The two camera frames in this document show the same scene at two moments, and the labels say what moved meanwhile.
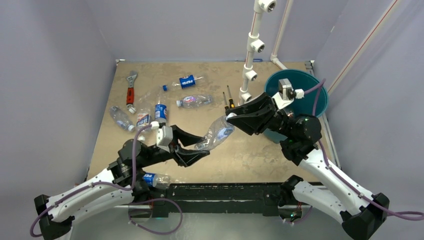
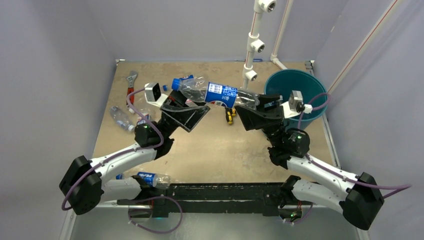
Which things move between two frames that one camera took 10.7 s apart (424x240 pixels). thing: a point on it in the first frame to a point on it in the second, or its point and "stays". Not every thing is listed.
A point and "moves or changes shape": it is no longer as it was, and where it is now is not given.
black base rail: x=217 y=197 stays
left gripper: x=187 y=156 to x=186 y=117
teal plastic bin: x=314 y=103 stays
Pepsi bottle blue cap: x=160 y=113 moves or changes shape
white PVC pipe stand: x=255 y=44 stays
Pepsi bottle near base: x=158 y=181 stays
